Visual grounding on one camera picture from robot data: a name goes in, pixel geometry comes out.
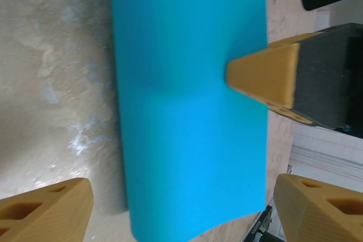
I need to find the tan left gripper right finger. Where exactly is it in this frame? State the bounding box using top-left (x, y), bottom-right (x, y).
top-left (276, 173), bottom-right (363, 242)

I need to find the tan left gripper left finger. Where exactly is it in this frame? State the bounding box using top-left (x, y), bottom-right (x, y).
top-left (0, 177), bottom-right (95, 242)

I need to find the blue cloth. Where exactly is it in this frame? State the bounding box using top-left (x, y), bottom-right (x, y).
top-left (108, 0), bottom-right (269, 242)

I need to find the translucent corrugated side panel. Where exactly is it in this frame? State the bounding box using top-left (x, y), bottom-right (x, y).
top-left (289, 127), bottom-right (363, 194)

